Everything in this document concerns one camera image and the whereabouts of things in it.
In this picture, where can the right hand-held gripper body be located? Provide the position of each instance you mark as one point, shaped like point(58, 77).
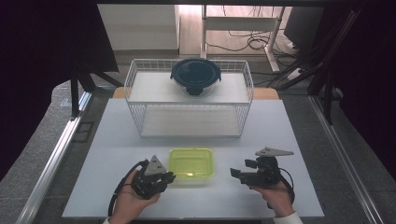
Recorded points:
point(267, 172)

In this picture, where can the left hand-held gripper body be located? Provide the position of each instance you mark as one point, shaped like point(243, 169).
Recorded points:
point(149, 183)

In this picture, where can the green plastic food container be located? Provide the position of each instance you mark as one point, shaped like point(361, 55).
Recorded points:
point(191, 163)

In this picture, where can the round dark blue lidded container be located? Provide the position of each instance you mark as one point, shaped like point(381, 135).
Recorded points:
point(195, 74)

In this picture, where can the person's right hand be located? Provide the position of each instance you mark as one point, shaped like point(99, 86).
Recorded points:
point(277, 199)

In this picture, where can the person's left hand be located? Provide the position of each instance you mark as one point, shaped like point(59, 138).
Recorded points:
point(130, 205)

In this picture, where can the wooden board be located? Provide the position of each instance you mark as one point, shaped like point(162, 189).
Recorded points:
point(264, 93)

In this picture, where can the black metal stand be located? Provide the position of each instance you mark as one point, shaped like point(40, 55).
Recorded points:
point(74, 93)
point(327, 93)

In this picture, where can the white power strip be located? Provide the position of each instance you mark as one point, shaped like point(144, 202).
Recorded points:
point(294, 74)

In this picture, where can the white cabinet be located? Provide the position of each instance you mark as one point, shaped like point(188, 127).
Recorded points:
point(138, 26)

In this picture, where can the aluminium rail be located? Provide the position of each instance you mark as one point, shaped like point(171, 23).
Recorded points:
point(342, 161)
point(51, 168)

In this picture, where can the white desk frame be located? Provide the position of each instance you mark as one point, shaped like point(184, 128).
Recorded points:
point(239, 23)

